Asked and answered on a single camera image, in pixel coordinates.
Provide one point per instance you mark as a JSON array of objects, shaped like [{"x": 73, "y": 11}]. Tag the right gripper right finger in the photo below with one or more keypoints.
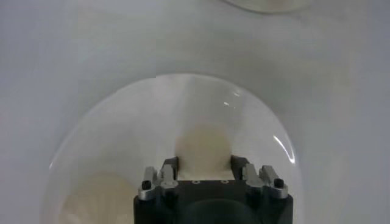
[{"x": 262, "y": 179}]

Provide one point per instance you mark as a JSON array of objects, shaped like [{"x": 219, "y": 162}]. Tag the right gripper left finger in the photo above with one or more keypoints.
[{"x": 158, "y": 182}]

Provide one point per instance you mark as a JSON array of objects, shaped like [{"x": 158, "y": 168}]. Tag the white round plate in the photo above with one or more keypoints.
[{"x": 137, "y": 121}]

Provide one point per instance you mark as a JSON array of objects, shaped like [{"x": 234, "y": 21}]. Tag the white electric cooker pot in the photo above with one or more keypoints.
[{"x": 268, "y": 4}]

